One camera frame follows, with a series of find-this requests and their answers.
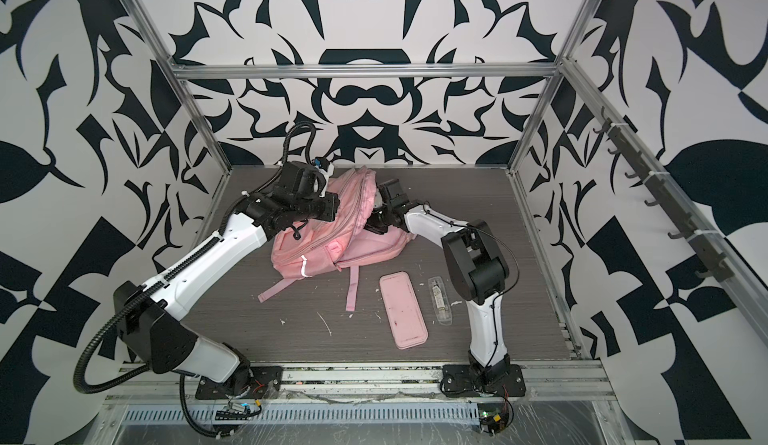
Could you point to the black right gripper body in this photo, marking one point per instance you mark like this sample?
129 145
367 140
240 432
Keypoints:
379 219

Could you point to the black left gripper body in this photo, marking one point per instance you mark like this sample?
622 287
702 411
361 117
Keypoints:
321 208

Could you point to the pink student backpack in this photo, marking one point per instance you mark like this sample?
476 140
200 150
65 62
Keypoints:
344 243

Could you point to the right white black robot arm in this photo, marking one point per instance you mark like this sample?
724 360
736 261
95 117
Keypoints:
477 269

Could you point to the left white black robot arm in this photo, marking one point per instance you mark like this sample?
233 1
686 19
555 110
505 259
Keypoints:
148 317

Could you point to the clear plastic pen case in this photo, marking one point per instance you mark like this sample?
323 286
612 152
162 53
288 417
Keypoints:
441 303

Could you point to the pink pencil case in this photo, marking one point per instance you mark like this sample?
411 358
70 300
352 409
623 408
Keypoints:
403 311

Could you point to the left small circuit board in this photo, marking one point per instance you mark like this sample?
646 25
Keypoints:
239 411

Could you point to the small circuit board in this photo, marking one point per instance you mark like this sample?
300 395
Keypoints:
239 411
495 421

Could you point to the right small circuit board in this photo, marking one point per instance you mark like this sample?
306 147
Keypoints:
495 421

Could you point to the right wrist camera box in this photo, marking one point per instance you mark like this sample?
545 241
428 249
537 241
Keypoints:
392 194

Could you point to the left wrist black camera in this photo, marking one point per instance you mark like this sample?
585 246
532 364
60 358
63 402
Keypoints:
302 180

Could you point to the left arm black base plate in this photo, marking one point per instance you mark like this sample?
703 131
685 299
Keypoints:
258 382

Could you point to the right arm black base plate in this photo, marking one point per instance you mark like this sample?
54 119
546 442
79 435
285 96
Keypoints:
469 381

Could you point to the white slotted cable duct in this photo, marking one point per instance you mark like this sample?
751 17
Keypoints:
351 413

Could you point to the aluminium frame rail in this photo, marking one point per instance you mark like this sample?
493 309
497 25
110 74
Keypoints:
379 381

